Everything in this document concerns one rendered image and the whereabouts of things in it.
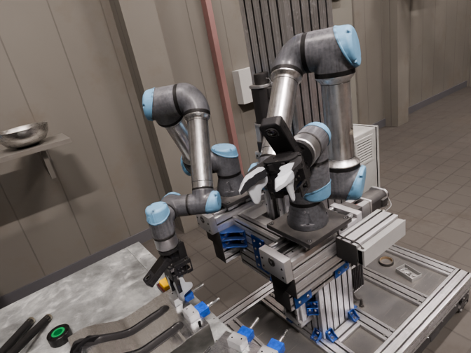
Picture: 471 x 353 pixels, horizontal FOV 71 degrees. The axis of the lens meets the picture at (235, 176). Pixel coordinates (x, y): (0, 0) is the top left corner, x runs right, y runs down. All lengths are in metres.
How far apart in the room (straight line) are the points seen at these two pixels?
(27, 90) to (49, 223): 1.12
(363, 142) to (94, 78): 2.37
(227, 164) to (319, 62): 0.70
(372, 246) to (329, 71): 0.64
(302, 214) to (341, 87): 0.45
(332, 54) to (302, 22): 0.37
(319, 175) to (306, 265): 0.49
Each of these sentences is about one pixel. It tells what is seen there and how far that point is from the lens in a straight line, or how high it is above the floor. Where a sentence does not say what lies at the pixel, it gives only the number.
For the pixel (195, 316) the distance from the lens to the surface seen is 1.17.
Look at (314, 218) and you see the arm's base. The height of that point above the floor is 1.08.
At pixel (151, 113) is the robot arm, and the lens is 1.26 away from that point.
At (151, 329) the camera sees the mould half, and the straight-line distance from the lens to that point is 1.23.
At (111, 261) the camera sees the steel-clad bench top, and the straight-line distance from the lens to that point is 1.84.
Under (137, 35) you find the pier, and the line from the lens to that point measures 3.12.
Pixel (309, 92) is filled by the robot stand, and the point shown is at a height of 1.46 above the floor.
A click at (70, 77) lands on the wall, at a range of 3.19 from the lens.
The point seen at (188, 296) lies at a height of 0.90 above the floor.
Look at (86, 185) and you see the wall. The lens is 3.29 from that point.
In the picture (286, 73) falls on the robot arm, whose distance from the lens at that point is 1.01.
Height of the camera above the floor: 1.69
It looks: 21 degrees down
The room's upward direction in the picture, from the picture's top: 11 degrees counter-clockwise
